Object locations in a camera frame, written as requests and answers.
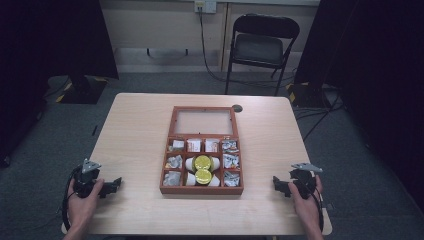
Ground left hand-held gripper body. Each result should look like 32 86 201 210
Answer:
72 158 103 199

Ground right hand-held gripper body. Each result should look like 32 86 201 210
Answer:
289 162 324 200

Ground person's left hand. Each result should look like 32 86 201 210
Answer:
67 178 105 232

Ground person's right hand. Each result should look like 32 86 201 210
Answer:
288 175 324 232

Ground silver foil packet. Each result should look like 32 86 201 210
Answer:
221 139 240 154
223 170 241 188
222 153 241 170
162 170 182 187
165 154 184 170

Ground white green packet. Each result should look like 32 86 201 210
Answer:
168 139 185 153

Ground yellow lid jar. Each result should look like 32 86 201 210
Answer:
194 168 214 186
192 154 215 172

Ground white red packet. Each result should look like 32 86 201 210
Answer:
204 138 220 154
186 138 202 154

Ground brown wooden compartment box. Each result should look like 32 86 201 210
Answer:
159 105 245 196

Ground black folding chair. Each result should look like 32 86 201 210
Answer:
224 13 301 97

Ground dark curtain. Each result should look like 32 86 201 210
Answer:
0 0 120 169
294 0 424 204

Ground right hand-held gripper black cable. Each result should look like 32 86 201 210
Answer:
309 173 326 233

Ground hand-held gripper black cable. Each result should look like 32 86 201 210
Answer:
61 165 83 233
309 173 326 233

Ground left hand-held gripper black cable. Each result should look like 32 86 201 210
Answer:
61 165 83 233

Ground black floor cables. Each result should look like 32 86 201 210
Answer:
293 89 346 142

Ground white wall socket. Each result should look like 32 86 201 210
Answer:
194 0 218 15

